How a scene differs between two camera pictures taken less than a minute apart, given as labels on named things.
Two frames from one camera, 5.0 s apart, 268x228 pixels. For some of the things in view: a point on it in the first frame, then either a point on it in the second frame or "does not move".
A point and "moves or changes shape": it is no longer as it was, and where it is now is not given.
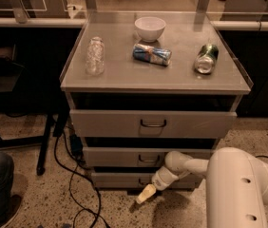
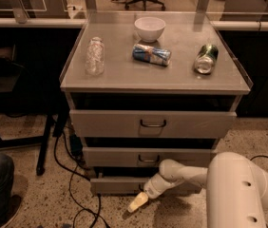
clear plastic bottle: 95,57 does not move
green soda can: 206,57 does not move
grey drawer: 141,180 moves or changes shape
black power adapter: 76,145 does not move
